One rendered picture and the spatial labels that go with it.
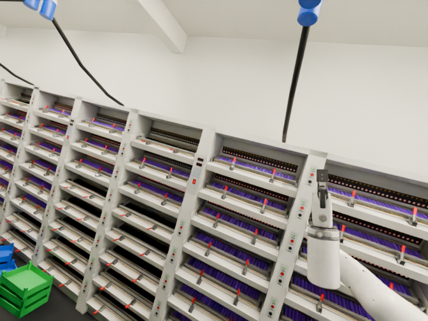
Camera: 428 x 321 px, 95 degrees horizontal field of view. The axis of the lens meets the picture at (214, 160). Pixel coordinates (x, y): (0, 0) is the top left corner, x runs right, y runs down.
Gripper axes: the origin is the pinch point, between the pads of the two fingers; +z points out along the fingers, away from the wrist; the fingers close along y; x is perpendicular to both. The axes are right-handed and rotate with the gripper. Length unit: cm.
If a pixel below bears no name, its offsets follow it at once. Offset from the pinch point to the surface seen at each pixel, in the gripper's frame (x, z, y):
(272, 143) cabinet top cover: -26, 23, 51
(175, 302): -90, -87, 53
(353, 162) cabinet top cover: 16, 13, 58
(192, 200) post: -79, -16, 47
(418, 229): 42, -19, 64
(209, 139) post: -68, 27, 45
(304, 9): -5, 50, -12
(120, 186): -146, -10, 40
